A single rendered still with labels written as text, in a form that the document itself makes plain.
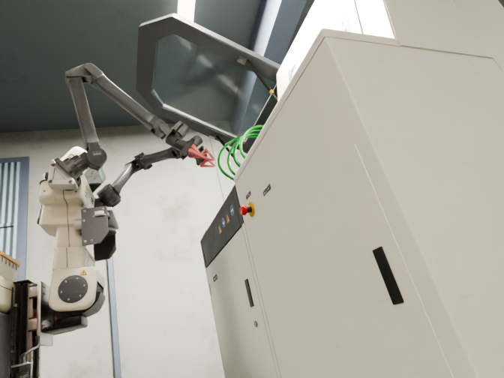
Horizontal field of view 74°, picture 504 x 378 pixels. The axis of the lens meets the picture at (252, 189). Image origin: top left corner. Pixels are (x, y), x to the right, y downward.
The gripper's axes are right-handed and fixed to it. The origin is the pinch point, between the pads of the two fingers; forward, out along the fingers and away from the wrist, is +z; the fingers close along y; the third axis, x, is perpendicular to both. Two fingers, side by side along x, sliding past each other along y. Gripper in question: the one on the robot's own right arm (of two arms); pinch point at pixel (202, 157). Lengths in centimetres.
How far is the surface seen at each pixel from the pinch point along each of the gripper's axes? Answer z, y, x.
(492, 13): 76, 66, -69
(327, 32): 39, 1, -88
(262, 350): 64, -58, -10
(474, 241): 81, -27, -85
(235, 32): -76, 158, 76
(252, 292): 52, -44, -14
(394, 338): 78, -47, -76
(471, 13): 69, 55, -72
